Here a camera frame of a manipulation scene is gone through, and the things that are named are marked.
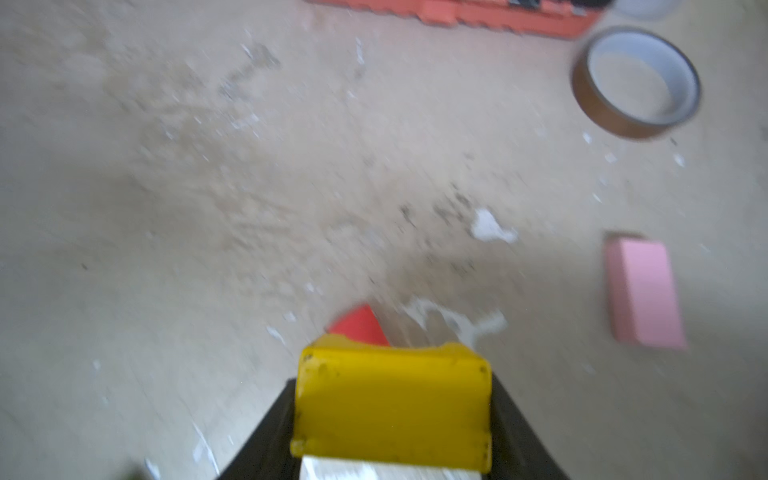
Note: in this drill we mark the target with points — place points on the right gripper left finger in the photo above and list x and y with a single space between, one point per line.
266 453

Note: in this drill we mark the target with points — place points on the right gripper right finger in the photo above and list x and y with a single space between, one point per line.
516 450

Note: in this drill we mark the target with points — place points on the yellow block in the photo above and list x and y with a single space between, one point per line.
413 406

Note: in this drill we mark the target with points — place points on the red block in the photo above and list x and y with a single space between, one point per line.
361 325

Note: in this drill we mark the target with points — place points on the pink wood block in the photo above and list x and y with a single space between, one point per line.
642 294

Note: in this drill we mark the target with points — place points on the brown tape roll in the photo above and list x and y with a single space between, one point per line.
635 84

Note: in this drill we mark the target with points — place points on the black tool case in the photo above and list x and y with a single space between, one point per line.
558 19

